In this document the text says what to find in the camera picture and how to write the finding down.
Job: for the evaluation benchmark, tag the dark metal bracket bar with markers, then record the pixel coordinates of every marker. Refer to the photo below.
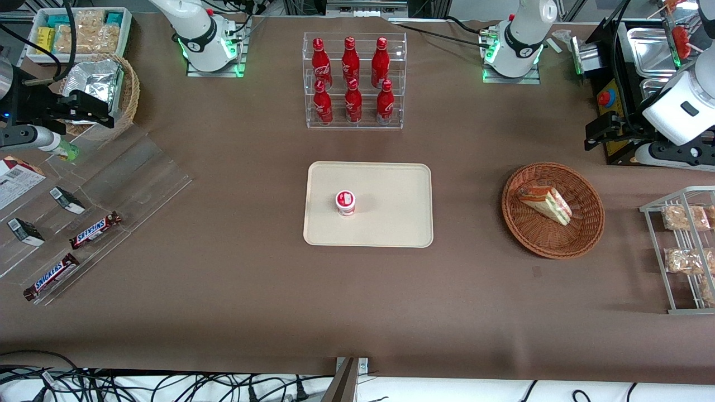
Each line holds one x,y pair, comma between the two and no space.
342,385

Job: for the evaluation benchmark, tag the yellow snack box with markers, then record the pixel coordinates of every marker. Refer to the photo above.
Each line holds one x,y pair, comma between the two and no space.
44,40

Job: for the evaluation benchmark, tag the silver metal box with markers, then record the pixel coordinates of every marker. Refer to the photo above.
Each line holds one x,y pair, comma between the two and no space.
585,58

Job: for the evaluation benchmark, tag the brown Snickers bar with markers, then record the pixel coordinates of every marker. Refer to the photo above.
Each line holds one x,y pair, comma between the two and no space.
95,230
51,277

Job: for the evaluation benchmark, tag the light wicker basket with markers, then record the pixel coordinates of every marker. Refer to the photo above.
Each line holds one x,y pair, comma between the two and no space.
131,95

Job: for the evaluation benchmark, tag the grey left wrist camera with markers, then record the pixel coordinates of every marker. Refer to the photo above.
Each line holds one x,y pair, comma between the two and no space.
678,157

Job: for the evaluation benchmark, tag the red white yogurt cup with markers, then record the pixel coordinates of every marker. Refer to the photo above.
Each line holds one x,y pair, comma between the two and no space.
346,202

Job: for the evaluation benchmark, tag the red cola bottle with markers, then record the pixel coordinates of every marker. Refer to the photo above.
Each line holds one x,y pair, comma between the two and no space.
351,61
320,64
380,62
353,105
322,106
385,106

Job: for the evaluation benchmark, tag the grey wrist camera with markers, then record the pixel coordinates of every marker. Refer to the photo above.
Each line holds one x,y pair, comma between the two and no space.
31,138
678,157

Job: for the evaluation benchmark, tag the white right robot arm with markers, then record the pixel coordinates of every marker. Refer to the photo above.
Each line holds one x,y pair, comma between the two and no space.
195,33

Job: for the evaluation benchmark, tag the small steel pan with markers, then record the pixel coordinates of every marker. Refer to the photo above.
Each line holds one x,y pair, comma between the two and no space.
652,92

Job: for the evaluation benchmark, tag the brown wicker basket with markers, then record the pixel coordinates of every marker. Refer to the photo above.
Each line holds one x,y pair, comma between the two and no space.
581,234

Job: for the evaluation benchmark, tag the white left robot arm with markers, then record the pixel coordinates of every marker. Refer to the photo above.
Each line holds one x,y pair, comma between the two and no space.
519,44

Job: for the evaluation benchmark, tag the triangular sandwich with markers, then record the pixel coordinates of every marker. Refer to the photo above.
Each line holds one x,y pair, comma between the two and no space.
546,204

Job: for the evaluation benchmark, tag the silver foil package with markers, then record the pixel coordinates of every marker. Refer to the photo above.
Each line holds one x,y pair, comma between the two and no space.
98,81

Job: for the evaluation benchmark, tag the aluminium frame profile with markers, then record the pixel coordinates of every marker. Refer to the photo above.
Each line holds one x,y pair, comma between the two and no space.
366,6

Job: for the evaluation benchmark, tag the clear acrylic tiered stand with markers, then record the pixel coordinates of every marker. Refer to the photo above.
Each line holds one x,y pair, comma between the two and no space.
139,178

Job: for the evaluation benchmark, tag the red skewered food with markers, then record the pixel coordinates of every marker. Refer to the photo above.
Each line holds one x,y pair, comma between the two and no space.
681,42

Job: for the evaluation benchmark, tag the clear bag of crackers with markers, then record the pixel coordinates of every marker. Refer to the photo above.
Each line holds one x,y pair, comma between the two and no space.
89,36

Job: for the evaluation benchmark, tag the clear acrylic bottle rack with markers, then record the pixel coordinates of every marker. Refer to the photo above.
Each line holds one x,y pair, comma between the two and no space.
354,125

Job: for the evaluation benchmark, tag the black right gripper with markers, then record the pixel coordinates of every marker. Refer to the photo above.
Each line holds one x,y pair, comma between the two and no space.
29,104

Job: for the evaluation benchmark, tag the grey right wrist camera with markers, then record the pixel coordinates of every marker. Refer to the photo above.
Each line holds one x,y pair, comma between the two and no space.
31,138

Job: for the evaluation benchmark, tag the clear bag of granola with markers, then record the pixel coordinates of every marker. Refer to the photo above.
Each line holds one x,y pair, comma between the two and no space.
708,291
684,218
687,261

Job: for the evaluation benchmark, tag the beige plastic tray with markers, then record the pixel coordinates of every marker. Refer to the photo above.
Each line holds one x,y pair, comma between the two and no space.
391,206

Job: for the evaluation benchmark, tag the red white printed carton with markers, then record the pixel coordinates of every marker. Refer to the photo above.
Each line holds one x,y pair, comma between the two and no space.
17,181

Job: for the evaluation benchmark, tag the red round knob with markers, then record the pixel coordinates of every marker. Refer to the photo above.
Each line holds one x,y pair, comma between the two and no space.
605,98

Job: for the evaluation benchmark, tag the small black white box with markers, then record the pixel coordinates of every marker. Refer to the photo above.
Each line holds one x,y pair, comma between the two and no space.
67,200
25,232

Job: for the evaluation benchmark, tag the black food warmer case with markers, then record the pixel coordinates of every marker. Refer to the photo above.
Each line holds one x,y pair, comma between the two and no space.
628,67

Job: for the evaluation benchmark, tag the white plastic bin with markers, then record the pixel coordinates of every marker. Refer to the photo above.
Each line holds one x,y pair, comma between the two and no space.
125,33

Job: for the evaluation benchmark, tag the teal snack box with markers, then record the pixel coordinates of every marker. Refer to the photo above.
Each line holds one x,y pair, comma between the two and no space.
58,21
114,18

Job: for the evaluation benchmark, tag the large steel pan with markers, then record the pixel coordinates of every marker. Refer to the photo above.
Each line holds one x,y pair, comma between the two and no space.
651,53

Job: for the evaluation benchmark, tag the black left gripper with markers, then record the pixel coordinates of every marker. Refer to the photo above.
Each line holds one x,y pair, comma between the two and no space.
630,130

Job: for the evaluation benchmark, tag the green plastic bottle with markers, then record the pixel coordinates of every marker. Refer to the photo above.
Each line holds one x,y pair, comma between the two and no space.
67,151

